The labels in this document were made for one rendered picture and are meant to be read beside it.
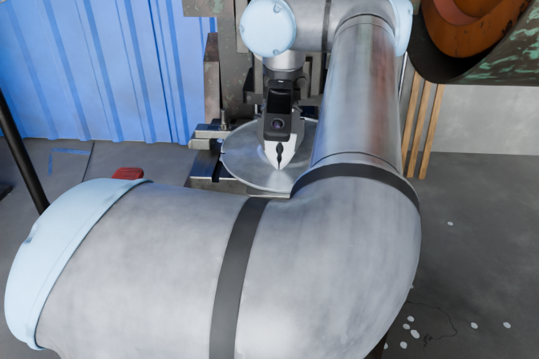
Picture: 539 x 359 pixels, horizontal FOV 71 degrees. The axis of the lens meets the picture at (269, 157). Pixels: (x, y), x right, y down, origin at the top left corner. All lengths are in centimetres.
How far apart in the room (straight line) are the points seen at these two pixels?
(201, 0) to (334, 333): 64
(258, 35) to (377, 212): 33
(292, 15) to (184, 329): 40
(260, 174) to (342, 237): 55
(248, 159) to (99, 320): 60
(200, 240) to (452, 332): 141
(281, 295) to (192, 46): 198
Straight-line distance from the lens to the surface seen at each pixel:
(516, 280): 185
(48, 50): 247
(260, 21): 51
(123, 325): 23
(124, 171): 86
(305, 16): 52
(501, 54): 64
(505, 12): 71
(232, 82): 111
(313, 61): 81
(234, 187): 89
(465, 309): 165
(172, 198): 24
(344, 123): 31
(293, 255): 20
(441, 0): 101
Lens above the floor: 122
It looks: 33 degrees down
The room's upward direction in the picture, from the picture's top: straight up
